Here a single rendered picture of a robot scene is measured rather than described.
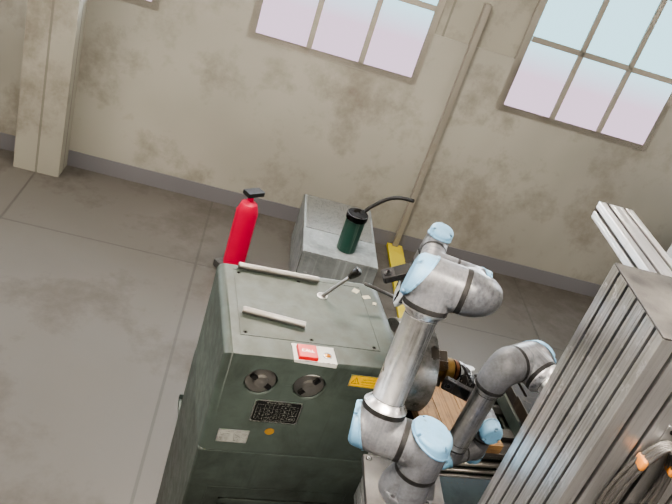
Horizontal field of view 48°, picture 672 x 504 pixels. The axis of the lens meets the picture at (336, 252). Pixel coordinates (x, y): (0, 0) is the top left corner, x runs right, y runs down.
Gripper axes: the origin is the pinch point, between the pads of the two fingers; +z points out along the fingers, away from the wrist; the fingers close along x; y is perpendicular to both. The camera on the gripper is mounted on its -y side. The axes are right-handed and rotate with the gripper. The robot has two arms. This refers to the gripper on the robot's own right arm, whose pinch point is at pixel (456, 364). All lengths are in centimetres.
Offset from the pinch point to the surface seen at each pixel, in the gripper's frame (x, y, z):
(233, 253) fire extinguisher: -93, -53, 198
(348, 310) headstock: 17, -47, -1
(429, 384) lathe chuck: 4.5, -17.6, -18.5
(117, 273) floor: -109, -120, 181
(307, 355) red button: 18, -65, -29
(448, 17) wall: 63, 56, 278
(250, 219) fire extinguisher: -67, -49, 198
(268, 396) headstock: 2, -73, -31
